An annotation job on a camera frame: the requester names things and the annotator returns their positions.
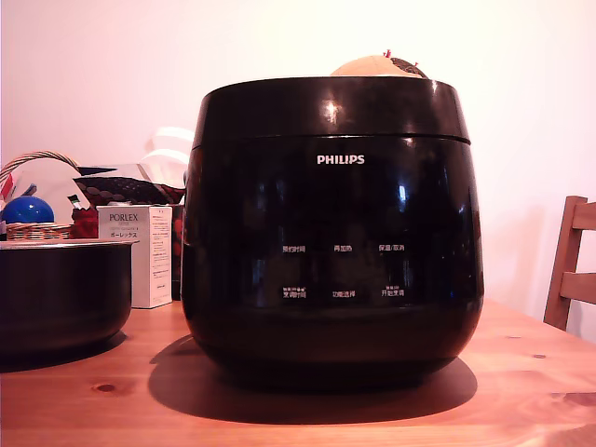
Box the white paper sheet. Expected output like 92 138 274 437
7 156 93 225

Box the wooden chair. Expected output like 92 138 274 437
542 195 596 332

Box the dark dotted patterned cloth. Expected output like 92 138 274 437
73 164 187 207

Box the white Porlex box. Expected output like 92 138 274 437
96 204 174 310

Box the blue ball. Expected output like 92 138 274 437
0 196 56 225

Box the tan straw hat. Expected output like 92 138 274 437
330 57 402 78

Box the black inner cooking pot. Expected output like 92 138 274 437
0 238 135 356

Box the woven wicker basket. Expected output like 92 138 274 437
0 149 84 241

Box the red patterned pouch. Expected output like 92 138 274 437
69 208 100 240

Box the red patterned box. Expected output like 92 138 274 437
169 203 186 302

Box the black Philips rice cooker body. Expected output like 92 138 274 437
180 133 485 391

